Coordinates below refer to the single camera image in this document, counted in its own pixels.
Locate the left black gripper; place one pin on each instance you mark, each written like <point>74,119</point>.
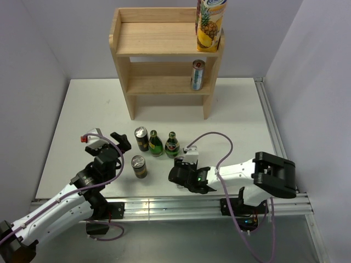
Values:
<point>124,144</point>

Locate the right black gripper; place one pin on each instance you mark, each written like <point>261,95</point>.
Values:
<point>178,162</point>

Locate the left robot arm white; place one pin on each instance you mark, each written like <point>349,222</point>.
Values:
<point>80,199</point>

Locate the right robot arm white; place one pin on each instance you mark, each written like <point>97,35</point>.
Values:
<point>258,179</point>

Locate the wooden two-tier shelf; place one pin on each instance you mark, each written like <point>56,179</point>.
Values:
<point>157,32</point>

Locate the green glass bottle right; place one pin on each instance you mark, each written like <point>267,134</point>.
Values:
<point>172,146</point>

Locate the green glass bottle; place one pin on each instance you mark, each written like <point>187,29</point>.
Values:
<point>155,144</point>
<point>172,146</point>

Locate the green glass bottle left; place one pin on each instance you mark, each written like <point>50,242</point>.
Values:
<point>155,144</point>

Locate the black can front left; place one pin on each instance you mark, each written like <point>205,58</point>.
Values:
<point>138,164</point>

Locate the black can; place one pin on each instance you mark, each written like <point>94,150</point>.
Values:
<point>141,136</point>
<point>138,164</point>

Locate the black can rear left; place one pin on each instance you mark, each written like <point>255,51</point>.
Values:
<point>141,136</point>

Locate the pineapple juice carton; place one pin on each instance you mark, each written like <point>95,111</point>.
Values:
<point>209,19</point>

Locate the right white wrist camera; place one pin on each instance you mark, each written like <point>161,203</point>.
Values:
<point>191,155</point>

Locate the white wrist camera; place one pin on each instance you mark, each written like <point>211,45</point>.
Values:
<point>191,155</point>
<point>94,141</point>

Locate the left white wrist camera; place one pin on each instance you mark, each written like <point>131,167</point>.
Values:
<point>94,141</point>

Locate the front aluminium rail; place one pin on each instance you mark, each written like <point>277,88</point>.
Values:
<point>193,208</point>

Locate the aluminium rail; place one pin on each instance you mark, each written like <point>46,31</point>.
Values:
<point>270,119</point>
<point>193,208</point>

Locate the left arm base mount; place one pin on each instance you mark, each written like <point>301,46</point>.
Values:
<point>109,213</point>

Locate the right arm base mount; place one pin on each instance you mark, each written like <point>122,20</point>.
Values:
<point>246,215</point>

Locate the right side aluminium rail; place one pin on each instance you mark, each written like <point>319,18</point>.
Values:
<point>270,119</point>

